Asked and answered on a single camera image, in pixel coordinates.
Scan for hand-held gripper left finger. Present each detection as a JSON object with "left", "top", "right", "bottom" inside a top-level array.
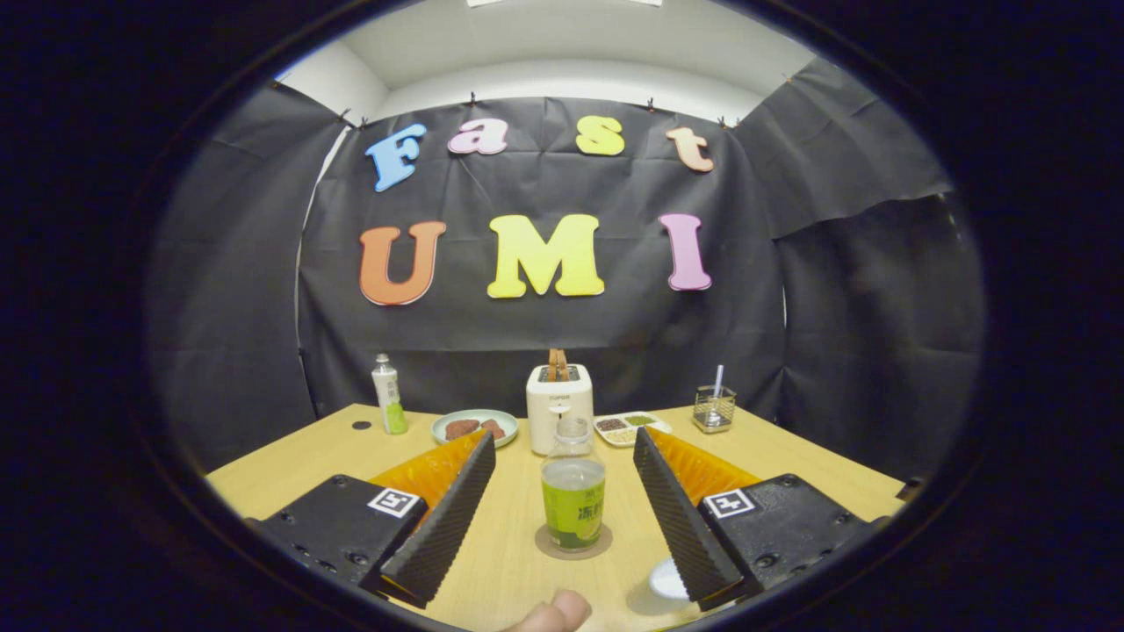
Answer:
[{"left": 246, "top": 428, "right": 497, "bottom": 609}]

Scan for round brown coaster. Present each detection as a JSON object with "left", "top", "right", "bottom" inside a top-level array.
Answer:
[{"left": 535, "top": 523, "right": 613, "bottom": 561}]

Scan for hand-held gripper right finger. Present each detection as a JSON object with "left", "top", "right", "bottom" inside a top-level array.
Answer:
[{"left": 632, "top": 426, "right": 888, "bottom": 613}]

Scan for brown food pieces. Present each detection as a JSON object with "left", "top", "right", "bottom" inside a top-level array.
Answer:
[{"left": 444, "top": 419, "right": 507, "bottom": 442}]

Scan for cream toaster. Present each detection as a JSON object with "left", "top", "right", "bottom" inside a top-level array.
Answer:
[{"left": 526, "top": 363, "right": 594, "bottom": 456}]

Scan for ceiling light panel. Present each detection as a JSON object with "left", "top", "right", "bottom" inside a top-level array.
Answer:
[{"left": 466, "top": 0, "right": 664, "bottom": 8}]

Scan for green label juice bottle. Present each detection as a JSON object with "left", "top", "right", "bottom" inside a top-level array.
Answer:
[{"left": 541, "top": 418, "right": 607, "bottom": 552}]

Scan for pale green plate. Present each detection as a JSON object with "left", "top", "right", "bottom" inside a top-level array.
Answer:
[{"left": 430, "top": 409, "right": 520, "bottom": 449}]

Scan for clear gridded glass tumbler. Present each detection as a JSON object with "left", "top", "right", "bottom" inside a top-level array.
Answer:
[{"left": 692, "top": 385, "right": 737, "bottom": 435}]

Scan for black backdrop cloth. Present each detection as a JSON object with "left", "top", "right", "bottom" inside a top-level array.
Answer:
[{"left": 145, "top": 57, "right": 989, "bottom": 479}]

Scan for small white green bottle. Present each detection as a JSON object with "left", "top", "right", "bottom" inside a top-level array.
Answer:
[{"left": 371, "top": 354, "right": 409, "bottom": 436}]

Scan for wooden table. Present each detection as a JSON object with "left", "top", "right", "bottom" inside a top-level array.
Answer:
[{"left": 204, "top": 402, "right": 907, "bottom": 632}]

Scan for light blue cup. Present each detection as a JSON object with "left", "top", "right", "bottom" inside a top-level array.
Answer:
[{"left": 648, "top": 557, "right": 699, "bottom": 603}]

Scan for white divided tray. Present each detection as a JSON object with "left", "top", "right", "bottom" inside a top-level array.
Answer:
[{"left": 593, "top": 411, "right": 673, "bottom": 447}]

